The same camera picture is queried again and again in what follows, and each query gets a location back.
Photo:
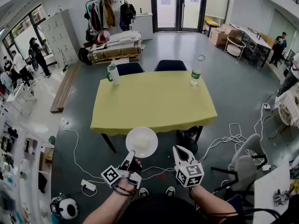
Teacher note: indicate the grey metal lockers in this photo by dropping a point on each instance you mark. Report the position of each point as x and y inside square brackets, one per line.
[59, 37]

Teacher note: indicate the person's right black sneaker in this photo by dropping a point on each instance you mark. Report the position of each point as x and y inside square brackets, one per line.
[170, 191]

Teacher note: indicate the clear plastic water bottle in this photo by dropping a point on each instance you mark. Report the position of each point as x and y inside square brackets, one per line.
[196, 71]

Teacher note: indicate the round white side table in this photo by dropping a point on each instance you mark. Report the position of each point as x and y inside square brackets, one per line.
[234, 46]

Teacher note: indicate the cardboard box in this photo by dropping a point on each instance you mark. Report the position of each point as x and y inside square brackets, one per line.
[219, 36]

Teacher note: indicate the white plate of food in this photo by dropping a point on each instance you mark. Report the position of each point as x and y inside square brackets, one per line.
[141, 142]

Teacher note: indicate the person's black shirt torso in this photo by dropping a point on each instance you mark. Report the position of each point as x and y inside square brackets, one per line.
[161, 211]

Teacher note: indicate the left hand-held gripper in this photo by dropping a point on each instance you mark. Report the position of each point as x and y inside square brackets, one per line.
[114, 175]

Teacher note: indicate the patterned cloth table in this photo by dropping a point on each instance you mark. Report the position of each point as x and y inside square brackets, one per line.
[289, 108]

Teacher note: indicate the black backpack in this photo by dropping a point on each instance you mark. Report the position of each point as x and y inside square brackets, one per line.
[84, 56]

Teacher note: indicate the person's left hand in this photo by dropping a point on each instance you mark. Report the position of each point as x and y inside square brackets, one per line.
[136, 167]

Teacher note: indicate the stack of boards on pallet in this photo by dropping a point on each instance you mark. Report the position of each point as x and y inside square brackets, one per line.
[119, 46]

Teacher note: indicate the person's black sneaker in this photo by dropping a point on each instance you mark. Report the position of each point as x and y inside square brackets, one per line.
[170, 191]
[143, 192]

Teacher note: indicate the white cabinet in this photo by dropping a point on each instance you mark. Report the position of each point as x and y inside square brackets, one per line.
[143, 25]

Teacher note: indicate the white round device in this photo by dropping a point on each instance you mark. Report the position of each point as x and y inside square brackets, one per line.
[66, 207]

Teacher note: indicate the glass double door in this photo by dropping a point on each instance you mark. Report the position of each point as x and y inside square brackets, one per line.
[178, 7]

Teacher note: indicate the black chair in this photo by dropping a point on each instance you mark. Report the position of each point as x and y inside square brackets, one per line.
[189, 136]

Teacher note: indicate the long white desk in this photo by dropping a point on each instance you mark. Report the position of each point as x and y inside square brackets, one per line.
[254, 41]

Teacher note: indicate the person's right forearm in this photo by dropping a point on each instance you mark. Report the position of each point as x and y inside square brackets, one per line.
[210, 203]

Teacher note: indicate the person's left forearm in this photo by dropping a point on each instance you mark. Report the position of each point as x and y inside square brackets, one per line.
[109, 204]

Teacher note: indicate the red helmet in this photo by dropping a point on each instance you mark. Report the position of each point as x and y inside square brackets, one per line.
[102, 37]

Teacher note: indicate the grey office chair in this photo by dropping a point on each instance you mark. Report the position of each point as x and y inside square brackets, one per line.
[245, 169]

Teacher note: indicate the yellow lidded bin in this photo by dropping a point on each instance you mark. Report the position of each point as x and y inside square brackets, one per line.
[210, 27]

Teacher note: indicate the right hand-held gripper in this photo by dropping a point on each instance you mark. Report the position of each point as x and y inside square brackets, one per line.
[189, 173]

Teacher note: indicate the dark blue chair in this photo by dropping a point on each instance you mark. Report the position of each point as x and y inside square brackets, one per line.
[170, 65]
[130, 68]

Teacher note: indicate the white shelf with items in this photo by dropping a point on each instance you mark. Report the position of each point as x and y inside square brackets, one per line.
[21, 171]

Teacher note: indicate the person's left black sneaker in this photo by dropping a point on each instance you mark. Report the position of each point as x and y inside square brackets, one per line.
[143, 192]

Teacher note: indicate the coat rack with clothes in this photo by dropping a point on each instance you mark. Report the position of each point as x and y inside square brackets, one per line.
[105, 15]

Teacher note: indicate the small white power strip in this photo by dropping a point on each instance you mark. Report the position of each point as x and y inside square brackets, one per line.
[266, 106]

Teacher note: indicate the yellow cloth-covered table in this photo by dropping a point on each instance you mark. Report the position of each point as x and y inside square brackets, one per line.
[154, 97]

